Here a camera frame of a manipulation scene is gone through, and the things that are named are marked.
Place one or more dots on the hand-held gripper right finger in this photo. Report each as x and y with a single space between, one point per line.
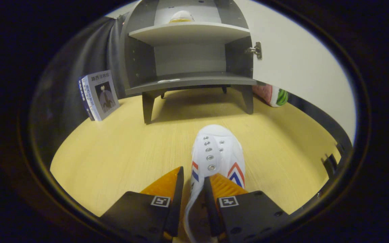
211 212

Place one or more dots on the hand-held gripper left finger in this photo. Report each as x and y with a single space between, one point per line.
177 202

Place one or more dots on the white striped shoe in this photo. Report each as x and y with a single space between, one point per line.
182 16
218 148

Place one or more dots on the metal door hinge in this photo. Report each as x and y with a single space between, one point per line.
257 50

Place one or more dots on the grey cover book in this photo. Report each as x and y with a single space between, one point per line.
105 94

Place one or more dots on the watermelon pattern toy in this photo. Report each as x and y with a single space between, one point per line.
275 96

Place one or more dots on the blue spine book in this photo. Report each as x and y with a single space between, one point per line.
83 98

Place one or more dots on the black backdrop cloth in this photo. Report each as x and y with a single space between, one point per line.
66 67

